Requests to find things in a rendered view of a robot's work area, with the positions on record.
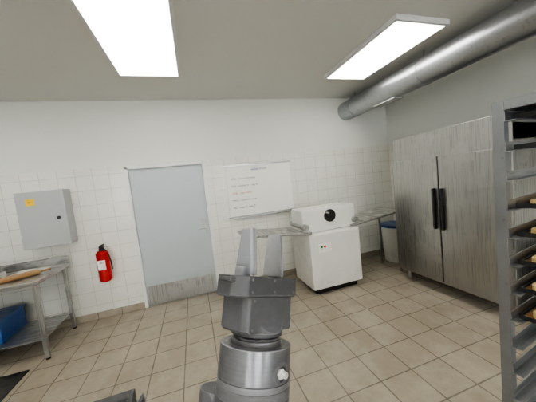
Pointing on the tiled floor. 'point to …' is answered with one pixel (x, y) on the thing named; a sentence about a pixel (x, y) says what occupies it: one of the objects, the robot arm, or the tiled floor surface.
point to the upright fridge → (458, 205)
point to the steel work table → (29, 334)
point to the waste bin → (388, 229)
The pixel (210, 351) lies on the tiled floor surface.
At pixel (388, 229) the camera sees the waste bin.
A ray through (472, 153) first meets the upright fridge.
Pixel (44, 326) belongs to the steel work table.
